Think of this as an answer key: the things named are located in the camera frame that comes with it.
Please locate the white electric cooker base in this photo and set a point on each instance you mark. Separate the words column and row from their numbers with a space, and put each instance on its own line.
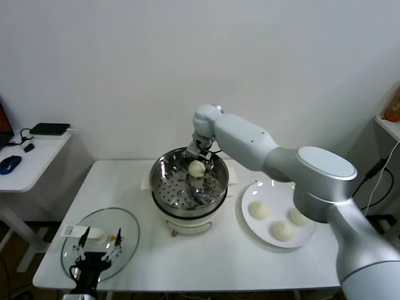
column 187, row 223

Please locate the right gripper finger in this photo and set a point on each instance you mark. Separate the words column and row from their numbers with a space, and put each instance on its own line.
column 211, row 164
column 187, row 155

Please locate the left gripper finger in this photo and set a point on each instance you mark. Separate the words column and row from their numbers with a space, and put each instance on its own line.
column 83, row 239
column 118, row 239

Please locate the flat black box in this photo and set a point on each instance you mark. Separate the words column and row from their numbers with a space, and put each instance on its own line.
column 50, row 128

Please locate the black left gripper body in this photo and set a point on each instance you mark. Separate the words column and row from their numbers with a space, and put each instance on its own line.
column 90, row 262

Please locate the stainless steel steamer basket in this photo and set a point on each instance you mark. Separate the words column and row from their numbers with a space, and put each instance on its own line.
column 162, row 175

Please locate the white steamed baozi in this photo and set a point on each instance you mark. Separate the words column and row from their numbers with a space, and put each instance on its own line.
column 258, row 210
column 282, row 231
column 298, row 218
column 196, row 169

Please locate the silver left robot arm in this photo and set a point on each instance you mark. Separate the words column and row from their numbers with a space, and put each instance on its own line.
column 79, row 295

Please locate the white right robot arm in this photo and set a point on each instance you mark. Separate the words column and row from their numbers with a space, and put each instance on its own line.
column 243, row 137

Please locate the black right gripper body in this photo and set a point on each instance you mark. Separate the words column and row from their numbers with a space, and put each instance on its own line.
column 198, row 147

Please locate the orange bottle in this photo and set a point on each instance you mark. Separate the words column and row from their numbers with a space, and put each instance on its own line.
column 393, row 109

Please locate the blue computer mouse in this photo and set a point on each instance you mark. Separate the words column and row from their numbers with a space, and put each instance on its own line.
column 11, row 164

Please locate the white side desk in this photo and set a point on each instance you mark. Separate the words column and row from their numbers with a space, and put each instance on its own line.
column 40, row 162

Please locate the white round plate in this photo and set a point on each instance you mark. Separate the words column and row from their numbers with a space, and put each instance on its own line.
column 259, row 228

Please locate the laptop with red screen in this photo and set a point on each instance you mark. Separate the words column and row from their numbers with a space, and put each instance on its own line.
column 4, row 125

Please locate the white shelf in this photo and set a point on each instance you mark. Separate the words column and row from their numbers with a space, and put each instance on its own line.
column 389, row 126

